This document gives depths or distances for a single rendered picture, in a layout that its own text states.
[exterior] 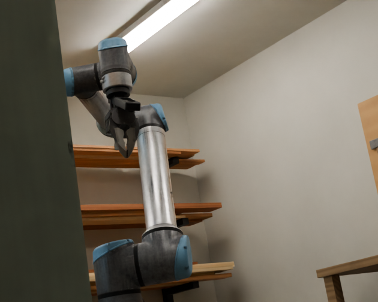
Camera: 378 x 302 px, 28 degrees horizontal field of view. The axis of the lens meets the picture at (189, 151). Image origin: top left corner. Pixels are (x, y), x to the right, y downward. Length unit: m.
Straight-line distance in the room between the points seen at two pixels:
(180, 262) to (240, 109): 3.78
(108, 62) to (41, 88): 1.97
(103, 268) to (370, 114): 3.05
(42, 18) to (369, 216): 5.02
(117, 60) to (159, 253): 0.70
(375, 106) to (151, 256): 2.97
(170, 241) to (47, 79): 2.30
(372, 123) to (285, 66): 0.98
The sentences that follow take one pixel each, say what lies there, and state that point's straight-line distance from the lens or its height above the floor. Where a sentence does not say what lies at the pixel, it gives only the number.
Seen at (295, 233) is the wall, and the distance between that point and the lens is 5.77.
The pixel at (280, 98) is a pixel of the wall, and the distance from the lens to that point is 5.91.
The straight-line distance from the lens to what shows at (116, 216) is 5.56.
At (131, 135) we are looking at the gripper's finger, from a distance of 2.20.
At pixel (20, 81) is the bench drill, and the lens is 0.30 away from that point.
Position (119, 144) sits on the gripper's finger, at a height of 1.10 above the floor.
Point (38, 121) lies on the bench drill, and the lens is 0.30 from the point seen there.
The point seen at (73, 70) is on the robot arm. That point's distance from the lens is 2.42.
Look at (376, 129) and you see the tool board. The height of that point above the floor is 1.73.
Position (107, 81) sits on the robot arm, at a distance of 2.25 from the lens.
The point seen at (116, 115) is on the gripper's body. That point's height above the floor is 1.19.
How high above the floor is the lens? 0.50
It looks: 15 degrees up
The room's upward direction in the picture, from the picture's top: 9 degrees counter-clockwise
